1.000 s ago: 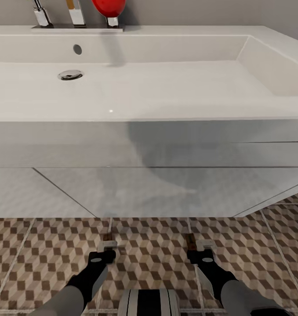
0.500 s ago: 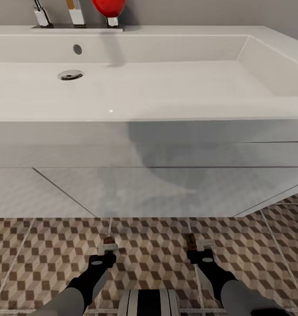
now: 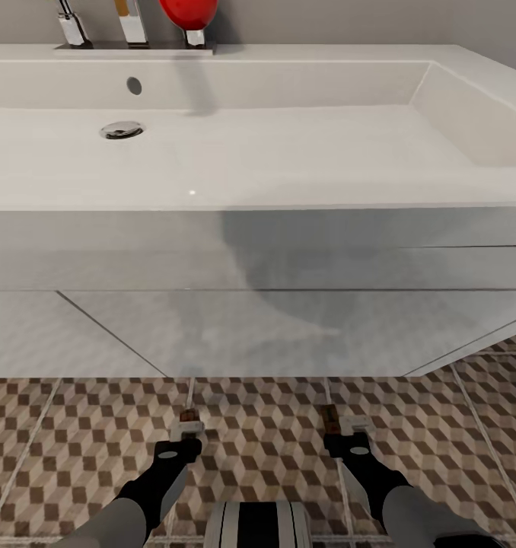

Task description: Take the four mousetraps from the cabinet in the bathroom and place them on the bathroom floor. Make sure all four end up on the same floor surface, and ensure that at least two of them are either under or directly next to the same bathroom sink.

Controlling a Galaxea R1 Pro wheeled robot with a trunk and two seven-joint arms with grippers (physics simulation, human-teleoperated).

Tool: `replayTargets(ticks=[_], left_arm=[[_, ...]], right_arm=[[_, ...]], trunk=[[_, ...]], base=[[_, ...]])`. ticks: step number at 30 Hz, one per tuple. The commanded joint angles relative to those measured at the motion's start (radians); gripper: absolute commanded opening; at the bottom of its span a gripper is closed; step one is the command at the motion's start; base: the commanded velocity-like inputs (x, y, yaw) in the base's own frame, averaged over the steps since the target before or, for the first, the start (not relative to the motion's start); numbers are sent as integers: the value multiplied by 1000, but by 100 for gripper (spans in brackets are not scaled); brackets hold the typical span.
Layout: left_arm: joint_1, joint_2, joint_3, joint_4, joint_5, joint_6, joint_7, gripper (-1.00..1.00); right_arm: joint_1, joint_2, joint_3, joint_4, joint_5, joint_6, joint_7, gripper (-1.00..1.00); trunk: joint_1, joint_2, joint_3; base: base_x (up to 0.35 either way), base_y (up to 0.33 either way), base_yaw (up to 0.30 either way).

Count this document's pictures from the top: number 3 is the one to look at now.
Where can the robot trunk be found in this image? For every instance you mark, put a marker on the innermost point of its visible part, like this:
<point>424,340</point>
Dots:
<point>257,525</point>

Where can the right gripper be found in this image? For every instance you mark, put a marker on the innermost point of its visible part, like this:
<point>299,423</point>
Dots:
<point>335,442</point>

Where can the furniture sink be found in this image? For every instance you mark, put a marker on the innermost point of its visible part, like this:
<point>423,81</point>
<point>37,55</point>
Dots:
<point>259,210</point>

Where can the mousetrap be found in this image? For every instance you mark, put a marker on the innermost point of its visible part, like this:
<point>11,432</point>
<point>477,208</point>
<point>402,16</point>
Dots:
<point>188,415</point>
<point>330,419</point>

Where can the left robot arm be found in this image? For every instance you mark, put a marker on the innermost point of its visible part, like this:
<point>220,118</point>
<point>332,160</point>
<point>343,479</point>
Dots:
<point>142,504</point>

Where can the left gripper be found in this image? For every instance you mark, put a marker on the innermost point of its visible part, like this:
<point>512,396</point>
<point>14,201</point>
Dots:
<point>190,448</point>

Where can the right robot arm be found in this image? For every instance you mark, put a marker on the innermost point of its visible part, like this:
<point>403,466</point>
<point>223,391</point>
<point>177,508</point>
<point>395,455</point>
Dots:
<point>410,518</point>

